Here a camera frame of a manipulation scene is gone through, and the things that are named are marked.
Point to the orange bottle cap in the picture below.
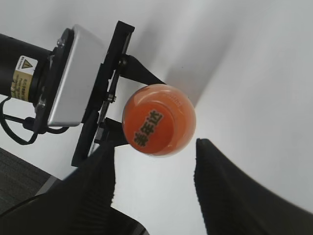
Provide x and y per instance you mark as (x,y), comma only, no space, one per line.
(159,120)

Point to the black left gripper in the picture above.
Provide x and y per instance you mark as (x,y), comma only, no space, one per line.
(97,128)

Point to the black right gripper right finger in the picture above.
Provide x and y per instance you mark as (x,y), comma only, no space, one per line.
(232,203)

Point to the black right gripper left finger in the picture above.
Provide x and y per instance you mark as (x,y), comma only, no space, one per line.
(79,205)

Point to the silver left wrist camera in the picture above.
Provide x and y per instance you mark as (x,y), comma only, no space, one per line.
(78,79)

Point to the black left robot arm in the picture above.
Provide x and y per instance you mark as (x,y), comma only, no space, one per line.
(32,74)

